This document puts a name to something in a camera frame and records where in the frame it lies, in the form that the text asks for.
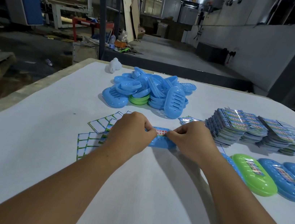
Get white metal workbench frame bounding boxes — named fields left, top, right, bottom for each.
left=42, top=0, right=95, bottom=34

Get pile of blue soap dishes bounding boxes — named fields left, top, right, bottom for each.
left=100, top=62, right=199, bottom=122

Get glossy sticker sheets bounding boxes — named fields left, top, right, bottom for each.
left=177, top=114, right=203, bottom=128

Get fanned backing sheets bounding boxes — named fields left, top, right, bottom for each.
left=86, top=105, right=133, bottom=139

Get person's left forearm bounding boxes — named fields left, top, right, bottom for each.
left=0, top=128, right=126, bottom=224

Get white plastic bag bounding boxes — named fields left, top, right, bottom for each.
left=118, top=29, right=129, bottom=43

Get person's right hand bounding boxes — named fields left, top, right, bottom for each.
left=162, top=116, right=227, bottom=172

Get black box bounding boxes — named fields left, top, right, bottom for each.
left=194, top=42, right=228, bottom=66

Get black wall plug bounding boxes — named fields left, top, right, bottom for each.
left=225, top=49, right=236, bottom=66

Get brown leaning board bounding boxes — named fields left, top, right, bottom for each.
left=126, top=0, right=145, bottom=40

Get small white plastic figure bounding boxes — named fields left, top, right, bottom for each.
left=108, top=56, right=123, bottom=75

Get stacks of colourful sticker sheets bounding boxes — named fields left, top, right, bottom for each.
left=202, top=105, right=295, bottom=157

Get person's right forearm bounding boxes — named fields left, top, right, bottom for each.
left=192, top=152, right=295, bottom=224

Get pale leaning plywood board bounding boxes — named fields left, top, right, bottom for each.
left=115, top=0, right=141, bottom=44

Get thick dark steel post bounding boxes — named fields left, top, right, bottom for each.
left=89, top=0, right=113, bottom=61

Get small rectangular sticker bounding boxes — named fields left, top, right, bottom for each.
left=155, top=128, right=169, bottom=139

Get thin dark steel post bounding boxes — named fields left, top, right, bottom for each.
left=109, top=0, right=124, bottom=40

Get person's left hand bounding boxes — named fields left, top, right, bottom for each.
left=101, top=108, right=161, bottom=169

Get silver machine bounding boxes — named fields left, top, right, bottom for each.
left=178, top=0, right=207, bottom=27

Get clear water bottle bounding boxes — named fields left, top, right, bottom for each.
left=108, top=34, right=117, bottom=50

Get red metal table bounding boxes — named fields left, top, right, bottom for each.
left=69, top=16, right=115, bottom=47

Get pale wooden crate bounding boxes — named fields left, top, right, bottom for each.
left=70, top=41, right=100, bottom=68

